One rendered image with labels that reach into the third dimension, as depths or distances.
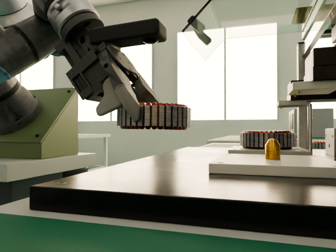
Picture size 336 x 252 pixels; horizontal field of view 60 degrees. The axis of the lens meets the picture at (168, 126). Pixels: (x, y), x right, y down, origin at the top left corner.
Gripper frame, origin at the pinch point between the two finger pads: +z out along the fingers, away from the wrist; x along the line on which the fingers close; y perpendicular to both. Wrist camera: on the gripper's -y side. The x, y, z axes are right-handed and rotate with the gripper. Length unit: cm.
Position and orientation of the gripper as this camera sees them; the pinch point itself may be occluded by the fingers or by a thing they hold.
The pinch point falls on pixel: (157, 119)
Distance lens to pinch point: 44.1
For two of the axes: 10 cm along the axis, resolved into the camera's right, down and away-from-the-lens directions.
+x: -2.9, -0.1, -9.6
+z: 5.6, 8.1, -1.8
